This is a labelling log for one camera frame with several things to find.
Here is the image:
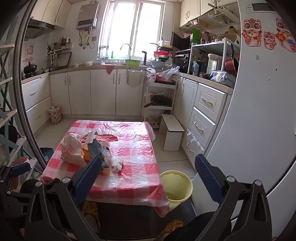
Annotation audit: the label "sliding door frame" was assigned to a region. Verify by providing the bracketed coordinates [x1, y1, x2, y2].
[14, 0, 49, 167]

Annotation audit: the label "white tote bag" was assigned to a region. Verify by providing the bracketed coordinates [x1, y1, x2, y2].
[126, 67, 145, 87]

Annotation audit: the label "grey shoe rack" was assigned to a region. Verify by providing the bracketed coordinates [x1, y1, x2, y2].
[0, 44, 37, 167]

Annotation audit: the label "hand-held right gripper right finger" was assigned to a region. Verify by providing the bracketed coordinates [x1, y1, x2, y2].
[195, 154, 272, 241]

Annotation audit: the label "white electric water boiler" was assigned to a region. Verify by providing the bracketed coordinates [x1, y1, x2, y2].
[206, 54, 222, 75]

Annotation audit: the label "silver water heater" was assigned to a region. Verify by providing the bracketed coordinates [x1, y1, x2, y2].
[76, 3, 99, 30]

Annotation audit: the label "long orange peel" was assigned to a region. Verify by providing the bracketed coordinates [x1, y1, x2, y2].
[82, 148, 92, 163]

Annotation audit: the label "crumpled white tissue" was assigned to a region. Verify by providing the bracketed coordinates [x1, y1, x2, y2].
[112, 159, 124, 172]

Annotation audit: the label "white and red plastic bag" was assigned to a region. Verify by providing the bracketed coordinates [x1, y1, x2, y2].
[146, 67, 156, 82]

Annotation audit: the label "small lion dance sticker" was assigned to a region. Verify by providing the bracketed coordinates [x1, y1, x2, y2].
[264, 31, 277, 49]

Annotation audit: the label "white panelled drawer cabinet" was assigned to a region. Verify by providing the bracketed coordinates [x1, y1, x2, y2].
[172, 74, 234, 166]

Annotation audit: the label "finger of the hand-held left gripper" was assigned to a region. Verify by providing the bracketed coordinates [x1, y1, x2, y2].
[10, 162, 31, 176]

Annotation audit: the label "white refrigerator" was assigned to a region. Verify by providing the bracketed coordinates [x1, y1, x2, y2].
[206, 0, 296, 241]

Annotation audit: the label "floral slipper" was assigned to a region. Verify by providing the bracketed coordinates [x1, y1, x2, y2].
[159, 220, 184, 241]
[82, 200, 100, 232]

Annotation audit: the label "black countertop appliance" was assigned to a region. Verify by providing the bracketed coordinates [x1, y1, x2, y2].
[174, 54, 191, 73]

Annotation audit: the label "green cutting board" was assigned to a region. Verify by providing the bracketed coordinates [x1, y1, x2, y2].
[191, 28, 201, 44]

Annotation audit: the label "pink wall sticker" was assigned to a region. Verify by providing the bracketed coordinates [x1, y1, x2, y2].
[22, 44, 35, 63]

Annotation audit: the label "red flat packet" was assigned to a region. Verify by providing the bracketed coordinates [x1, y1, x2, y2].
[95, 134, 118, 142]

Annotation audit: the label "white storage trolley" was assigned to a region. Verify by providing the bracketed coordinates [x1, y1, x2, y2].
[142, 77, 178, 129]

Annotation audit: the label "blue packet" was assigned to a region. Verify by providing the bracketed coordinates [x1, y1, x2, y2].
[209, 71, 232, 82]

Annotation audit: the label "white base cabinets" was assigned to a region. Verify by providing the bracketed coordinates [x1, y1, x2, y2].
[49, 67, 148, 116]

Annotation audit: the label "black tray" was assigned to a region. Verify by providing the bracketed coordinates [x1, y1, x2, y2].
[57, 52, 72, 67]

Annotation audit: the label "dark wok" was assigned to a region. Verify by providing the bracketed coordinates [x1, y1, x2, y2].
[144, 95, 173, 108]

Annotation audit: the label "red saucepan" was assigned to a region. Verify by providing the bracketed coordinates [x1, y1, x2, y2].
[225, 44, 239, 77]

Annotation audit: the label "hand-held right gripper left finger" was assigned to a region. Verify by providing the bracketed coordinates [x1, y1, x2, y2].
[24, 156, 103, 241]

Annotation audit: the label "black cooking pot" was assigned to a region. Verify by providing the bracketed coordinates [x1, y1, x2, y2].
[23, 61, 38, 77]

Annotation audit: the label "white wall cabinets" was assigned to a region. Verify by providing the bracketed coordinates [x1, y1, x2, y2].
[30, 0, 72, 29]
[179, 0, 238, 29]

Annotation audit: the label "range hood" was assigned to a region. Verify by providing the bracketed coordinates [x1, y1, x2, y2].
[24, 19, 64, 40]

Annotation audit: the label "clear bag on drawer handle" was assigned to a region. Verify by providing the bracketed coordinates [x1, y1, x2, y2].
[186, 131, 205, 153]

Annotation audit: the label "yellow plastic bucket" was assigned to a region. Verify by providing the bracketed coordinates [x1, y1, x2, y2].
[160, 170, 193, 210]

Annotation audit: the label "stack of bowls and basins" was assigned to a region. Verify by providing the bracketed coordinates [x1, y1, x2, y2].
[150, 40, 173, 69]

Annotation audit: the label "kitchen window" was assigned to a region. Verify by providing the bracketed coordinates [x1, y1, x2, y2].
[98, 0, 165, 59]

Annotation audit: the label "floral waste bin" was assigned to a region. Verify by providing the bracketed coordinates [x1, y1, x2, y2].
[48, 105, 62, 126]

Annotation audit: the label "white step stool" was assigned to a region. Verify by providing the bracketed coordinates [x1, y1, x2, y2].
[158, 114, 185, 151]

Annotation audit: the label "clear plastic bag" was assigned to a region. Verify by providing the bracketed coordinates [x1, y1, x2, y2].
[156, 66, 180, 81]

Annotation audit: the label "chrome faucet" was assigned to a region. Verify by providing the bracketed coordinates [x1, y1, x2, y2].
[120, 43, 132, 59]

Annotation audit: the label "black microwave oven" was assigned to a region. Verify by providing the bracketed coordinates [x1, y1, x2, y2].
[171, 32, 192, 49]

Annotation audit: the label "white metal counter rack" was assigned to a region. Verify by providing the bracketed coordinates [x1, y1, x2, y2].
[188, 38, 238, 77]

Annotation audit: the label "hanging wire dish rack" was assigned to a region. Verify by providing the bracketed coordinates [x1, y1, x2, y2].
[208, 3, 240, 25]

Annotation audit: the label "red checkered tablecloth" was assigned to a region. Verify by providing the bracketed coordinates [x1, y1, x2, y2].
[41, 119, 170, 217]

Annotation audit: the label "wall utensil rack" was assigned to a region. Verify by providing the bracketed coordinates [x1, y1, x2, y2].
[46, 37, 72, 70]

